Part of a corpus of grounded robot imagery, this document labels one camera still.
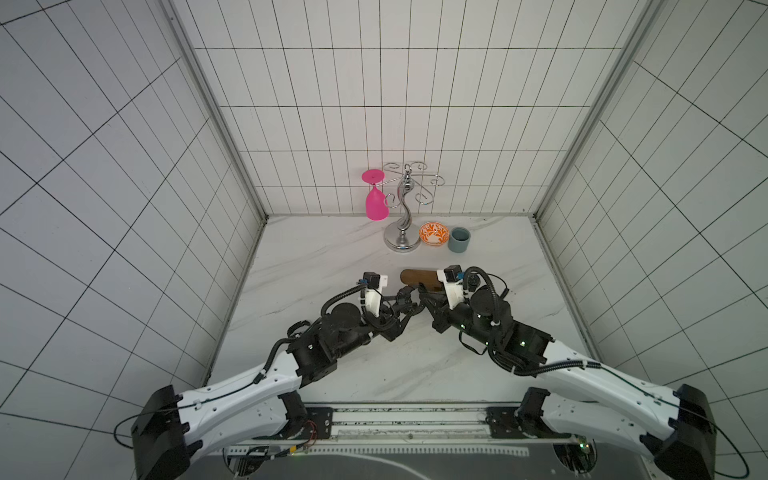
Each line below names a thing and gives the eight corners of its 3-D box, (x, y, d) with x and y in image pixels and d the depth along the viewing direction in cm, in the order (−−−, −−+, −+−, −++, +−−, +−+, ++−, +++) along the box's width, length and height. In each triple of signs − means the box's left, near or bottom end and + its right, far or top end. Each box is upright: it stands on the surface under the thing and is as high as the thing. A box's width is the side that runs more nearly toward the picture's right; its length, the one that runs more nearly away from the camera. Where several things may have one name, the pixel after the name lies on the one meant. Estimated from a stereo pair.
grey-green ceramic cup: (449, 252, 110) (451, 242, 106) (446, 235, 116) (448, 224, 111) (468, 252, 110) (472, 242, 106) (464, 235, 116) (468, 225, 111)
